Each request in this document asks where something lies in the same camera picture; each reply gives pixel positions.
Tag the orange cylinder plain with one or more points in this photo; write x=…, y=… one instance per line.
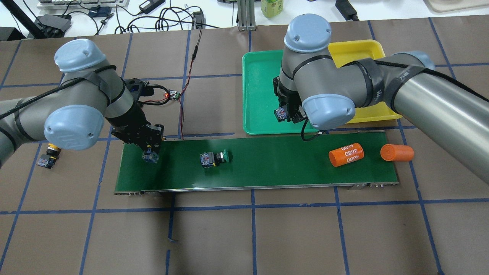
x=396, y=153

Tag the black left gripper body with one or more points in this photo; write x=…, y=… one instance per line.
x=131, y=126

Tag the green conveyor belt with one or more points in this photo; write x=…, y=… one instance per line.
x=256, y=163

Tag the green tea bottle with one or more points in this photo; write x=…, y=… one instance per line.
x=271, y=8

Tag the aluminium frame post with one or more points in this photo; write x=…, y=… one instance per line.
x=246, y=15

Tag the small motor controller board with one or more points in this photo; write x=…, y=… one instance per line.
x=174, y=95

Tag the green plastic tray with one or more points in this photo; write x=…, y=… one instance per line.
x=259, y=100

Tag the yellow plastic tray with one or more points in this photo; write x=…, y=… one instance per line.
x=344, y=52

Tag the orange cylinder with label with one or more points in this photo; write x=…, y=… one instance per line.
x=346, y=154

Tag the black power adapter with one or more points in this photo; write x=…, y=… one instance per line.
x=346, y=9

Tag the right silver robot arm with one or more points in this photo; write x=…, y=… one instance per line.
x=311, y=87

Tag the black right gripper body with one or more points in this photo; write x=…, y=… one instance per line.
x=285, y=97

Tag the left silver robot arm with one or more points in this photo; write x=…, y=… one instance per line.
x=72, y=115

